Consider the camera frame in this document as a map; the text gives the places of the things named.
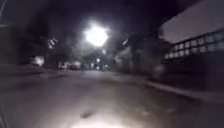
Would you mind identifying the street lamp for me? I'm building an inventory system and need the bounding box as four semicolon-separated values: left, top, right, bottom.
83;23;110;48

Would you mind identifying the dark tree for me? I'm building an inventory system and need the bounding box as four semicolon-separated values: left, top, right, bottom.
128;29;168;81

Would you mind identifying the grey asphalt road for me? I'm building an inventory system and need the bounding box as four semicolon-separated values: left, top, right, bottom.
0;69;224;128

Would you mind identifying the pale kerb strip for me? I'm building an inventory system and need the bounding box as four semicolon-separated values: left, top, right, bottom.
146;79;224;105

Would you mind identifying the long building with window grid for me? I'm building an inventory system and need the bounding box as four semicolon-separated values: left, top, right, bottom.
159;0;224;91

